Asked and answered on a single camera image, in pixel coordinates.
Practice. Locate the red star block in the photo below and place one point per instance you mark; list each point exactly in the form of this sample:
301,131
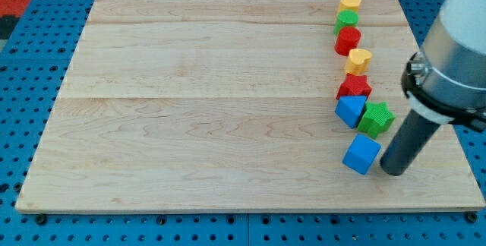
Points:
354,85

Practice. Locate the blue cube block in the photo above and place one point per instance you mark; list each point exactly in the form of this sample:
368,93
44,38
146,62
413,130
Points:
361,154

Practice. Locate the green cylinder block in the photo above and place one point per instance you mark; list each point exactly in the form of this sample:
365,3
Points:
345,18

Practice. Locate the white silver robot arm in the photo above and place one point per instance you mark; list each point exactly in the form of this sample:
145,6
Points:
455,48

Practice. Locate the blue triangle block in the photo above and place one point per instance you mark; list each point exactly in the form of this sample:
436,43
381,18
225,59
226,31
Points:
350,109

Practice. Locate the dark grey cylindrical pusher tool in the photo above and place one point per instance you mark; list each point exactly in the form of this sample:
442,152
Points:
409,140

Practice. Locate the red cylinder block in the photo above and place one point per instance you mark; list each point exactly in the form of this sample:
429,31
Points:
347,39

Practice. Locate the green star block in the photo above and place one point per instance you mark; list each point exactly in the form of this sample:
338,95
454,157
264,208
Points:
377,118

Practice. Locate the yellow heart block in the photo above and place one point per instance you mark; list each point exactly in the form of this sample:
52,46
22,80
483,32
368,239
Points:
358,61

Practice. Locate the light wooden board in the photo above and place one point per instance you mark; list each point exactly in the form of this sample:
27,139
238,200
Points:
219,106

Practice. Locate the yellow hexagon block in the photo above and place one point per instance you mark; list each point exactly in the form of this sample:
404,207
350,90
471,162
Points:
349,5

